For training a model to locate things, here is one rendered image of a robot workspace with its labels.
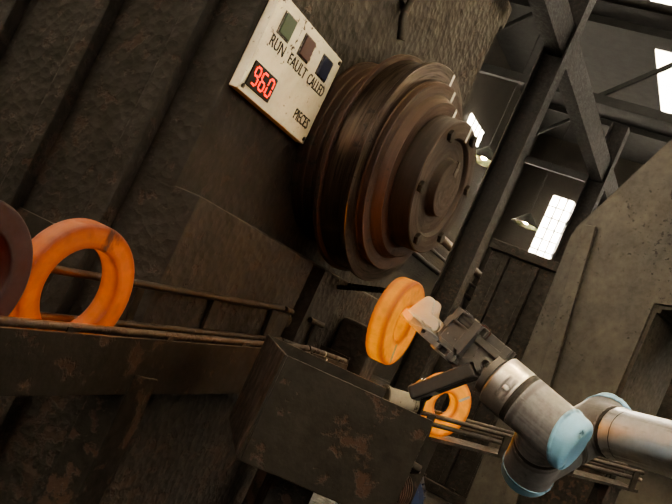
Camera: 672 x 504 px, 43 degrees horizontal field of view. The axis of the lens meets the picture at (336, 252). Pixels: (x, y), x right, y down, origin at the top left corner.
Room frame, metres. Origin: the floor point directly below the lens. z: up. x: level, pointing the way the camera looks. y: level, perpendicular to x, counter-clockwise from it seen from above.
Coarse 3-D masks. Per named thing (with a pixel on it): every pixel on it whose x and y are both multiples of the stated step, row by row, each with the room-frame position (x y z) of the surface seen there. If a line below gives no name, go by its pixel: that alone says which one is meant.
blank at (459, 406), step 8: (448, 392) 2.04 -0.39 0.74; (456, 392) 2.05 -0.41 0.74; (464, 392) 2.06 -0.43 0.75; (432, 400) 2.03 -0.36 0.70; (456, 400) 2.06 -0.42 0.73; (464, 400) 2.07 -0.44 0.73; (424, 408) 2.02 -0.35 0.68; (432, 408) 2.03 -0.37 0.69; (448, 408) 2.09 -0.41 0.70; (456, 408) 2.06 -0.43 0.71; (464, 408) 2.07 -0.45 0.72; (424, 416) 2.03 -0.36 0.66; (448, 416) 2.06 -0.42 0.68; (456, 416) 2.07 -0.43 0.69; (464, 416) 2.08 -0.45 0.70; (448, 424) 2.06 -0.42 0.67; (432, 432) 2.05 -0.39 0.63; (440, 432) 2.06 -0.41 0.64; (448, 432) 2.07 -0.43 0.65
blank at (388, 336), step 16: (400, 288) 1.41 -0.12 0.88; (416, 288) 1.45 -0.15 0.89; (384, 304) 1.40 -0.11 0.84; (400, 304) 1.41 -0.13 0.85; (384, 320) 1.39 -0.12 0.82; (400, 320) 1.50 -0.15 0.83; (368, 336) 1.42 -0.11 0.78; (384, 336) 1.40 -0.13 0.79; (400, 336) 1.48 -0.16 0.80; (368, 352) 1.44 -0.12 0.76; (384, 352) 1.43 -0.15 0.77; (400, 352) 1.49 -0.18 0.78
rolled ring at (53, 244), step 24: (48, 240) 1.03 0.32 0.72; (72, 240) 1.05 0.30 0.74; (96, 240) 1.08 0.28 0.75; (120, 240) 1.11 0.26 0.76; (48, 264) 1.03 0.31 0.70; (120, 264) 1.13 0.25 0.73; (120, 288) 1.15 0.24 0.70; (24, 312) 1.03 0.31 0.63; (96, 312) 1.15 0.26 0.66; (120, 312) 1.16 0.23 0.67
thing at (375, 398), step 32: (288, 352) 1.29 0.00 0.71; (256, 384) 1.15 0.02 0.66; (288, 384) 1.03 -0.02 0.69; (320, 384) 1.03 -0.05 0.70; (352, 384) 1.30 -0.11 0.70; (256, 416) 1.03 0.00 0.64; (288, 416) 1.03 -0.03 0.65; (320, 416) 1.04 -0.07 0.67; (352, 416) 1.04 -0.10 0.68; (384, 416) 1.05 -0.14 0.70; (416, 416) 1.05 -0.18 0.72; (256, 448) 1.03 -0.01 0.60; (288, 448) 1.03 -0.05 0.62; (320, 448) 1.04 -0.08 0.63; (352, 448) 1.04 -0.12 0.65; (384, 448) 1.05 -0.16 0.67; (416, 448) 1.05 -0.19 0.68; (288, 480) 1.04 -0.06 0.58; (320, 480) 1.04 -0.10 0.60; (352, 480) 1.05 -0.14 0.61; (384, 480) 1.05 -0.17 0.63
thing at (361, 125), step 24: (384, 72) 1.60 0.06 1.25; (408, 72) 1.57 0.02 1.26; (432, 72) 1.64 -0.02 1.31; (360, 96) 1.57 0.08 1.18; (384, 96) 1.55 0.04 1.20; (360, 120) 1.55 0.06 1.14; (384, 120) 1.55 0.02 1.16; (336, 144) 1.56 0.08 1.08; (360, 144) 1.53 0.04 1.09; (336, 168) 1.56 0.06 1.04; (360, 168) 1.55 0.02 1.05; (336, 192) 1.57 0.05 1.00; (336, 216) 1.60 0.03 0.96; (336, 240) 1.64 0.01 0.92; (360, 264) 1.70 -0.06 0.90
